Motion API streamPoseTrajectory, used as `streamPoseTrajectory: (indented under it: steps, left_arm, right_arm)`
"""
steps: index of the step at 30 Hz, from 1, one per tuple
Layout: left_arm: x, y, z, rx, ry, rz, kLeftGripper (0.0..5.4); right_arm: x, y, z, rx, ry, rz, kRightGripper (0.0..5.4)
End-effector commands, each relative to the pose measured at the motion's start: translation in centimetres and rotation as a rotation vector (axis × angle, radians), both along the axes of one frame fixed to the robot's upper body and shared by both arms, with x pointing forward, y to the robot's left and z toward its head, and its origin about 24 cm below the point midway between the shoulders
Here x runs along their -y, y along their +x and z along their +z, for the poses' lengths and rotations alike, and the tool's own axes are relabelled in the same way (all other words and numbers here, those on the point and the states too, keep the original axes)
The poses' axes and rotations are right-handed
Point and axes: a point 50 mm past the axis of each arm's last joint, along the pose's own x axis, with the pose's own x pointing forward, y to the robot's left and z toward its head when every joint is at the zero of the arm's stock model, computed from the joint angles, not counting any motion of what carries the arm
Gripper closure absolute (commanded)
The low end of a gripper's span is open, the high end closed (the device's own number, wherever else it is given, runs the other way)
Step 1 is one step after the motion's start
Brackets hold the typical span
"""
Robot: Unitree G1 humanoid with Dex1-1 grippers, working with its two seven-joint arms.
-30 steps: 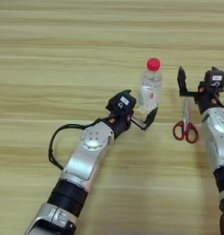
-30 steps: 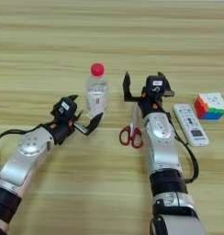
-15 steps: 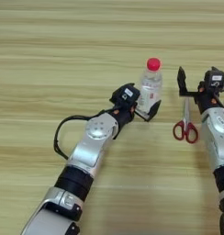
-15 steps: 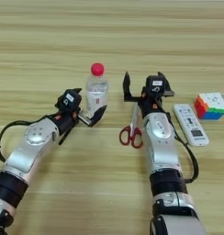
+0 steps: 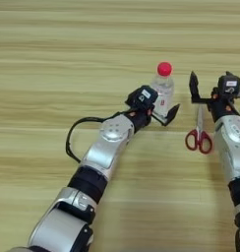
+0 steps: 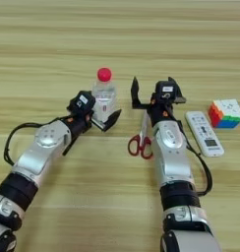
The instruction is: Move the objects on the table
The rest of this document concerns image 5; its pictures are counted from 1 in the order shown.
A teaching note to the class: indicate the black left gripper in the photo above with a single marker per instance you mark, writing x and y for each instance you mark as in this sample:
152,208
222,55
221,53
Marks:
143,116

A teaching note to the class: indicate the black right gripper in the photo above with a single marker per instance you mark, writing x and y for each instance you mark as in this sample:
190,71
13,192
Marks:
221,104

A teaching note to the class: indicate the clear bottle with red cap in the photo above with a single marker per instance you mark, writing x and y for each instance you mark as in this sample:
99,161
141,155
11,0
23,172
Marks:
164,87

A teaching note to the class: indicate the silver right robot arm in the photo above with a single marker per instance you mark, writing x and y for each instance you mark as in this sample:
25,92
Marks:
233,154

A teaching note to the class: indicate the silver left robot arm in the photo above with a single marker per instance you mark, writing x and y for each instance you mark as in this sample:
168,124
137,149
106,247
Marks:
99,157

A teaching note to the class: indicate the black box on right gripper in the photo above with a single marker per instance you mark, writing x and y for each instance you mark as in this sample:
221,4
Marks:
229,85

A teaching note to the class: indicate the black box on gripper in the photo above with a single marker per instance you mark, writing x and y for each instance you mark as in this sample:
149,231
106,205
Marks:
142,96
229,85

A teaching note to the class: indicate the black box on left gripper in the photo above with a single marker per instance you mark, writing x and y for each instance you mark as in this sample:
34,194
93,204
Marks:
142,96

